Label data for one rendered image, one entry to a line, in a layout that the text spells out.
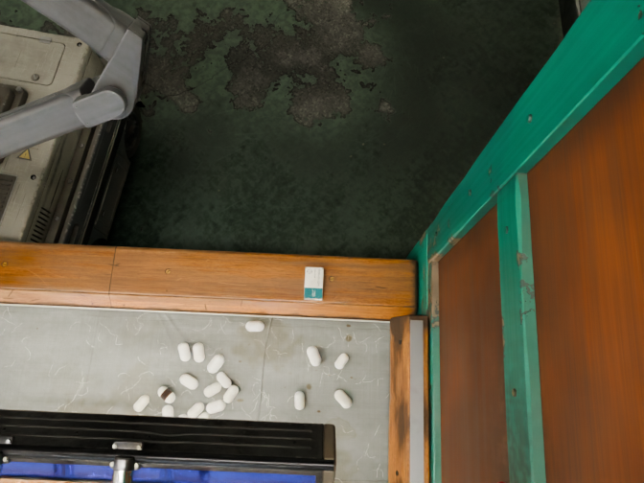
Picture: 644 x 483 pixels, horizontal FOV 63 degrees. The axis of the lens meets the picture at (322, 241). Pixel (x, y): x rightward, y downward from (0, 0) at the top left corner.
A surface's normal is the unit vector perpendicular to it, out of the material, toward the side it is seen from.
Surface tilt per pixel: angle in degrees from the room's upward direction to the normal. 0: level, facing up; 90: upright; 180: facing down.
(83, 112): 51
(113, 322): 0
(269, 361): 0
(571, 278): 90
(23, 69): 0
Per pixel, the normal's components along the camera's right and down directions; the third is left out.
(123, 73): 0.10, 0.58
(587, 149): -1.00, -0.04
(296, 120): 0.01, -0.25
